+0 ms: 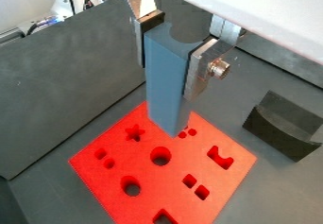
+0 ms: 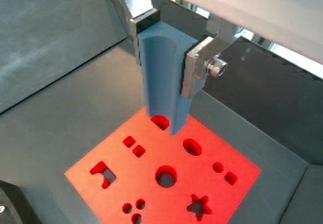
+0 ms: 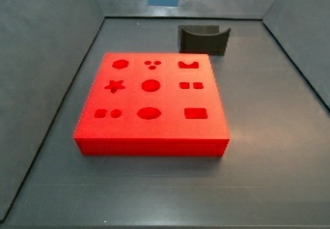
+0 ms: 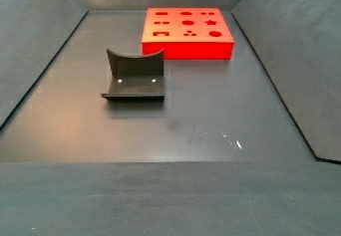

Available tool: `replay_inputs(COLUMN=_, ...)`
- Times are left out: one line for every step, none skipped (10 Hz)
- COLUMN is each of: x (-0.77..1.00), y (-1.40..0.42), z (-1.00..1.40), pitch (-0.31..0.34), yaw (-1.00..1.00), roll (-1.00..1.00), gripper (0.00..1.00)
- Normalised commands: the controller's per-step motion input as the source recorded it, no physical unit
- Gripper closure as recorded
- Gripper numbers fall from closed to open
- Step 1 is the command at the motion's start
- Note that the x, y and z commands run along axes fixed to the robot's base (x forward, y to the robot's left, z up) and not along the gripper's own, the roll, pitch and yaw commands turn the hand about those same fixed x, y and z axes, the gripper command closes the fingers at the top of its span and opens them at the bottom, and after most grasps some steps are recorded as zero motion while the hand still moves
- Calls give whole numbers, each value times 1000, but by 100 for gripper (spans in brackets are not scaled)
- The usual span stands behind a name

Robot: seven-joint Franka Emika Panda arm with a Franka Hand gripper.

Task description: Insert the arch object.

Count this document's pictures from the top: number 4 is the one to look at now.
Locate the black curved holder bracket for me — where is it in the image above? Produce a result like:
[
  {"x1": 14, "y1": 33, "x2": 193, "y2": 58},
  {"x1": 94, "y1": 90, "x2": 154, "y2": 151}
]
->
[{"x1": 101, "y1": 50, "x2": 165, "y2": 101}]

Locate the red shape sorter box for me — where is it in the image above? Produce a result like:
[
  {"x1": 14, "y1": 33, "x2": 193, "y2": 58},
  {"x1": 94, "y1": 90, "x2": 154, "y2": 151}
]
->
[{"x1": 141, "y1": 7, "x2": 233, "y2": 60}]

